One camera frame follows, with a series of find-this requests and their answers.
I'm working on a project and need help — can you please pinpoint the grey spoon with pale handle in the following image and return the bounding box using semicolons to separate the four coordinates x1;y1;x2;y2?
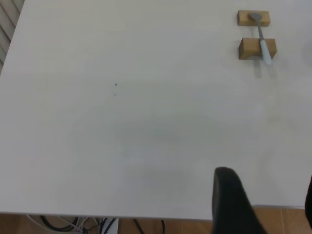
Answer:
248;12;273;65

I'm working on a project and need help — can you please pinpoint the flat wooden block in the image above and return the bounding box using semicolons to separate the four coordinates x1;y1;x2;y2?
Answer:
236;9;271;27

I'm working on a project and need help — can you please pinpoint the white power strip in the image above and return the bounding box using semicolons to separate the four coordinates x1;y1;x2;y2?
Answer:
100;217;119;234

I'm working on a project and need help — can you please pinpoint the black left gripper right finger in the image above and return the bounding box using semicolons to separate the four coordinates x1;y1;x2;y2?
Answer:
304;174;312;221

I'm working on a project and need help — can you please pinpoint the white cable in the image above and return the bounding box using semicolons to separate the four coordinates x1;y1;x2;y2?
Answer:
26;214;88;234

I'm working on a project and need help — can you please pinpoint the slatted wall panel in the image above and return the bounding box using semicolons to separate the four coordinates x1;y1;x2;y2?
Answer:
0;0;25;74

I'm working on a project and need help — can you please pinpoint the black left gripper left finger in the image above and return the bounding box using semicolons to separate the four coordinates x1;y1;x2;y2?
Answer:
211;167;267;234

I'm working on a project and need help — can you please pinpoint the arched wooden block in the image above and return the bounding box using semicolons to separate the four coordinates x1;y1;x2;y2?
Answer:
238;38;278;60

